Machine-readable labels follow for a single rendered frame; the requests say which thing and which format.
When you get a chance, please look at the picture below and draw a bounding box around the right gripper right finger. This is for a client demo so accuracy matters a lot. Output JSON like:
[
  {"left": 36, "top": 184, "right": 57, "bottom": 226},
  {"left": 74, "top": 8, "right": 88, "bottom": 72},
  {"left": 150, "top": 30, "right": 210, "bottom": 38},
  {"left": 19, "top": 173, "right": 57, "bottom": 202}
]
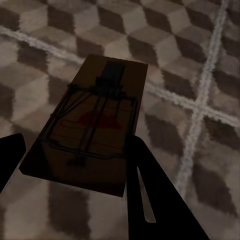
[{"left": 125, "top": 133, "right": 210, "bottom": 240}]

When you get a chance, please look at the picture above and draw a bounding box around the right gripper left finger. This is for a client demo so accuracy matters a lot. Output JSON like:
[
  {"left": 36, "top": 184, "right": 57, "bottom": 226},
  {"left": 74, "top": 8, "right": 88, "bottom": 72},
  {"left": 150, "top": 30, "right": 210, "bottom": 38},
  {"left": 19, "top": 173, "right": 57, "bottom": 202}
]
[{"left": 0, "top": 133, "right": 26, "bottom": 193}]

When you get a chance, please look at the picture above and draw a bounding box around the mousetrap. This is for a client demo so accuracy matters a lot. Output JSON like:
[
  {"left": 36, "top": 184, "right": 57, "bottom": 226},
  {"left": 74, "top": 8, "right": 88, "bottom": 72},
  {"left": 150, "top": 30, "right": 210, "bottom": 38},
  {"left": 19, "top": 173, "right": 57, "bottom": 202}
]
[{"left": 19, "top": 53, "right": 149, "bottom": 198}]

